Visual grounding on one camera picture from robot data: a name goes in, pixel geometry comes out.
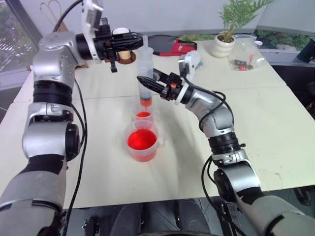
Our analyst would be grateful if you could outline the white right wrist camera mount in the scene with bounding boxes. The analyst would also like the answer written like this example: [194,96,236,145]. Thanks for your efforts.
[175,51,203,106]

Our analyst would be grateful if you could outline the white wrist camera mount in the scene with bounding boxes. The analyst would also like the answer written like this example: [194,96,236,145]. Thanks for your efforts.
[80,0,104,62]
[175,51,203,106]

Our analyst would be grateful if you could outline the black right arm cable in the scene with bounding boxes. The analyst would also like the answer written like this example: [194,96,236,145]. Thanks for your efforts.
[198,90,238,236]

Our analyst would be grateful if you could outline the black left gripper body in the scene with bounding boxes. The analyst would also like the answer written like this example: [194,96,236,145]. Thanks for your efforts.
[93,17,117,62]

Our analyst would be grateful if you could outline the clear plastic bag small parts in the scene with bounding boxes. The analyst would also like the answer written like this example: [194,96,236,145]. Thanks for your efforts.
[227,34,266,72]

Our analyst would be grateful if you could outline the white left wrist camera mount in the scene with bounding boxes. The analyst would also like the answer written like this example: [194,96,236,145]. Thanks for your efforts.
[80,0,104,62]

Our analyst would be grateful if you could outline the small clear cup red liquid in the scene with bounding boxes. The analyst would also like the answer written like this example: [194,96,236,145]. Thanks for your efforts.
[132,103,155,123]

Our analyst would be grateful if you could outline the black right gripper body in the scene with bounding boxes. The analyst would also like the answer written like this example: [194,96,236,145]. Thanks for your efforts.
[159,72,185,102]

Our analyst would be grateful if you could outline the beige cup white lid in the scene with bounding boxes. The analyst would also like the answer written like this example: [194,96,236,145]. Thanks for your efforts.
[112,27,133,60]

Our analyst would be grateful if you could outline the clear plastic syringe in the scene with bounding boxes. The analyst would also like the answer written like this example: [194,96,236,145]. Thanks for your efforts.
[136,35,155,112]

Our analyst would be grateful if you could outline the brown round coaster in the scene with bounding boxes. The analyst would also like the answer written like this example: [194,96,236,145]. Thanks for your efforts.
[115,52,137,65]

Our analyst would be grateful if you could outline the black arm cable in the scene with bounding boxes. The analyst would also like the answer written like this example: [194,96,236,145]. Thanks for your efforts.
[198,90,238,236]
[52,0,89,236]

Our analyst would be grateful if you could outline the brown cardboard piece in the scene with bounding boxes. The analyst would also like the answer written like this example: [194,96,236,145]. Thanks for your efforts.
[53,20,70,33]

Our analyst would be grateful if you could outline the gold wire frame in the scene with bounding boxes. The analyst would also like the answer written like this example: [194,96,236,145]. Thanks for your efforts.
[40,0,63,25]

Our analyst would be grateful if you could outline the black hanging strap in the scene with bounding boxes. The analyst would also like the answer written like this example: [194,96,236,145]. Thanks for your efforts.
[109,50,119,73]

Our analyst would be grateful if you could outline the green leafy plant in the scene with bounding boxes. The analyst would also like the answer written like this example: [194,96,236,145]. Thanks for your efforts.
[217,0,274,43]

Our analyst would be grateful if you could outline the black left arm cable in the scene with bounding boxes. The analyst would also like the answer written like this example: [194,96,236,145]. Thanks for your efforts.
[52,0,89,236]

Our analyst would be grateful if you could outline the white ribbed plant pot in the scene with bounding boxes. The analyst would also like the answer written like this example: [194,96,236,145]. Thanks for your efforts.
[212,33,237,59]

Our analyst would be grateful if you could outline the large clear cup red liquid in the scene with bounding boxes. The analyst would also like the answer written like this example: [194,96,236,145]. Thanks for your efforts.
[125,119,165,163]

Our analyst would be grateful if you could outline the red black cloth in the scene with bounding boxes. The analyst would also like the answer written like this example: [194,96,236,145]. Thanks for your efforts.
[169,38,198,58]

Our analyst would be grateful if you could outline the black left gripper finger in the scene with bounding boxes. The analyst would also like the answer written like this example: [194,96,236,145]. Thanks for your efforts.
[113,40,144,51]
[112,31,144,42]

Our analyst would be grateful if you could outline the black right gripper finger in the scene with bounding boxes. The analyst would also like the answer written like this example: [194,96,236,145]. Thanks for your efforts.
[136,76,165,96]
[152,68,171,83]

